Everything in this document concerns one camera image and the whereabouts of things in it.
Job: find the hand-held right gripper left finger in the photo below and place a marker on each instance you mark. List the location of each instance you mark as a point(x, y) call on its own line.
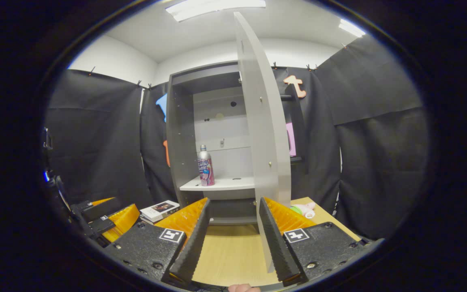
point(195, 243)

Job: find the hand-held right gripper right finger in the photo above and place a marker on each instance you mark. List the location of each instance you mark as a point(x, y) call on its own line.
point(276, 247)

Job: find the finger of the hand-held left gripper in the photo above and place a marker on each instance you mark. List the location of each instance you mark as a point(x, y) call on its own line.
point(97, 211)
point(126, 223)

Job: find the silver bottle with pink label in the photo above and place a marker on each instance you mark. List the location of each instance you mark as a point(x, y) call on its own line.
point(206, 170)

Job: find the grey cabinet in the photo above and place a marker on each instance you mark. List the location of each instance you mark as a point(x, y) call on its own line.
point(181, 142)

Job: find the beige cabinet door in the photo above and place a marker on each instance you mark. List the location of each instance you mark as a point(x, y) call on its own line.
point(264, 142)

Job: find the white cabinet shelf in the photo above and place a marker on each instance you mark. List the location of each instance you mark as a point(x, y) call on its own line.
point(229, 183)

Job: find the white book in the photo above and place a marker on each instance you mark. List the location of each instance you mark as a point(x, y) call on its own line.
point(158, 209)

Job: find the green and pink toy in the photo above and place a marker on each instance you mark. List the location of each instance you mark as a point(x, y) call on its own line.
point(304, 209)

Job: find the black backdrop cloth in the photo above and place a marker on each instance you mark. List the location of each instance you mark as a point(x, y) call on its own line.
point(95, 142)

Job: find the small ceiling light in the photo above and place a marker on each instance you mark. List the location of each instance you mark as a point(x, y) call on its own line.
point(352, 28)

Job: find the long ceiling light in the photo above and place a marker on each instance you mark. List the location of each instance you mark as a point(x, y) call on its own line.
point(213, 8)

